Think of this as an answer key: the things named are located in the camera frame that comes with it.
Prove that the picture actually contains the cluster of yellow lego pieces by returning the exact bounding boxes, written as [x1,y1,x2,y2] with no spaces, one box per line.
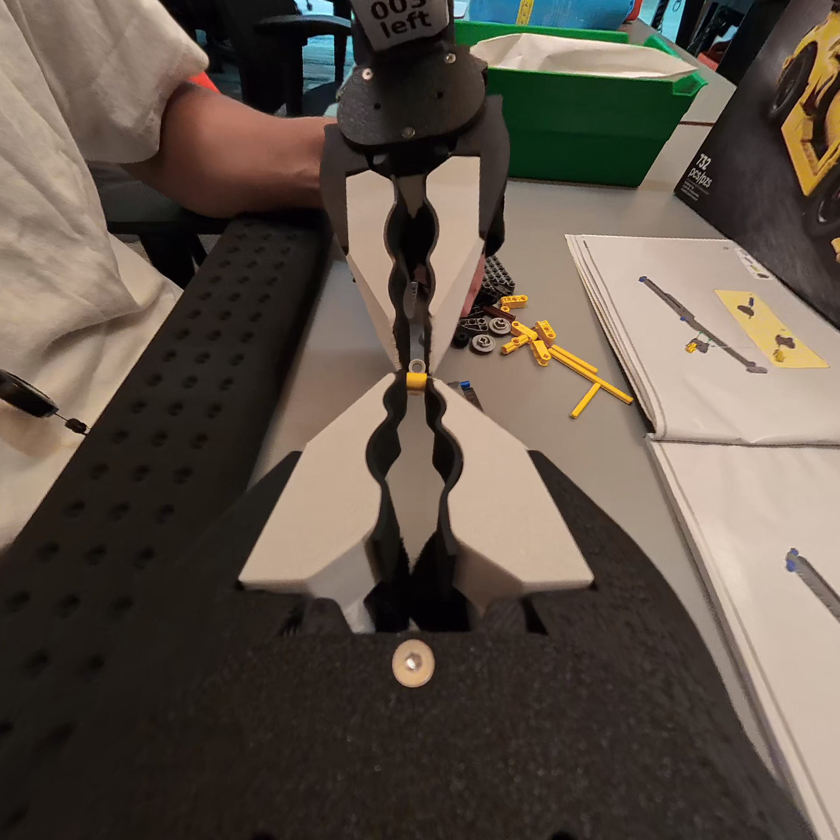
[497,293,635,421]

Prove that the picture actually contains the green plastic bin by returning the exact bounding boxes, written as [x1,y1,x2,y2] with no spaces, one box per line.
[451,18,710,189]

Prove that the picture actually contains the person's left hand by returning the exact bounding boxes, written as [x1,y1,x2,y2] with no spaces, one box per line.
[461,256,488,319]

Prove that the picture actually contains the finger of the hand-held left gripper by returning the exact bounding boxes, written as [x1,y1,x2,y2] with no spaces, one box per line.
[420,154,490,370]
[344,167,409,371]

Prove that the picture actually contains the white paper sheet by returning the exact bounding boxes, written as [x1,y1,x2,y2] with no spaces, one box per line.
[468,31,698,82]

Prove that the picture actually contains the stack of long black lego beams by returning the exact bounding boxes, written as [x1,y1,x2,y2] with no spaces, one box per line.
[481,255,517,307]

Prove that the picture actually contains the light grey lego pin connector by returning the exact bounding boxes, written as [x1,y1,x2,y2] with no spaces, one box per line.
[406,279,429,376]

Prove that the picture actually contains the person's left forearm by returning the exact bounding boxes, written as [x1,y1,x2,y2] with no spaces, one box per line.
[123,80,337,219]

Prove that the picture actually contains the lego set box with yellow car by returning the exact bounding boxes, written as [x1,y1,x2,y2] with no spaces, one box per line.
[673,0,840,330]

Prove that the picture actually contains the black perforated board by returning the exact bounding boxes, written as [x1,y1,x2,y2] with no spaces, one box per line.
[0,212,333,840]

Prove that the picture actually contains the black office chair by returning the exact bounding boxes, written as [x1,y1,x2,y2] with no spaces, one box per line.
[163,0,353,120]

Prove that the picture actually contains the light blue package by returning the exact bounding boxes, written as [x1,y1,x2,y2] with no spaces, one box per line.
[468,0,635,28]

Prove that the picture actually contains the instruction booklet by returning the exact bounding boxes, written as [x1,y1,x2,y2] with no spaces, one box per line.
[564,233,840,840]

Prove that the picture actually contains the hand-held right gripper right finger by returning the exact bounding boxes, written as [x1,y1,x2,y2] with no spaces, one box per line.
[415,382,596,632]

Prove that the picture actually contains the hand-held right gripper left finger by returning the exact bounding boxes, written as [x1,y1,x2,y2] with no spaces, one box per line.
[238,372,416,632]

